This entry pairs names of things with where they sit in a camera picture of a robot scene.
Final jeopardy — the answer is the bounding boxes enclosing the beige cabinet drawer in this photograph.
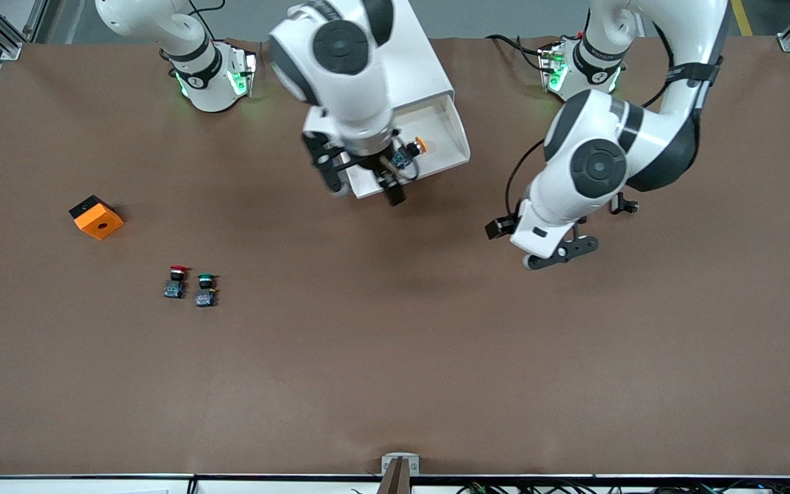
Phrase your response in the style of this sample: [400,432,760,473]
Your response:
[344,95,472,200]

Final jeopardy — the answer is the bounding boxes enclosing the yellow push button switch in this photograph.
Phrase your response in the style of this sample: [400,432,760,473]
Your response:
[391,135,429,172]

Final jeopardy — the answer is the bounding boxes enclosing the white drawer cabinet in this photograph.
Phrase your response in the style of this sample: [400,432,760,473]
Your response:
[287,0,455,193]

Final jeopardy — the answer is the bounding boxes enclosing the brown table cover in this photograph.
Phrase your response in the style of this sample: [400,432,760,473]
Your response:
[0,36,790,478]

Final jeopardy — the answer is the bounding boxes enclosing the green push button switch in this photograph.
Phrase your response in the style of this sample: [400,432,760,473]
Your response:
[194,273,219,308]

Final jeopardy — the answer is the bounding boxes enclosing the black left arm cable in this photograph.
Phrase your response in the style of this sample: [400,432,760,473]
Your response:
[505,137,548,220]

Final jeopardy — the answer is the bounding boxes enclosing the orange box with hole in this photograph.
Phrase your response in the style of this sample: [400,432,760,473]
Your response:
[69,195,125,242]

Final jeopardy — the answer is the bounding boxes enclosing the black base cable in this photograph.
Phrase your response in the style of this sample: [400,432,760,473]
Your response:
[486,34,548,73]

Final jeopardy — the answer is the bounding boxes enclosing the grey metal bracket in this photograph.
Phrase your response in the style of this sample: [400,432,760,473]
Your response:
[380,452,421,494]

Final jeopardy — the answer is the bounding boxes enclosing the red push button switch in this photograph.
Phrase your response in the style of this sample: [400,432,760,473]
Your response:
[163,264,190,300]

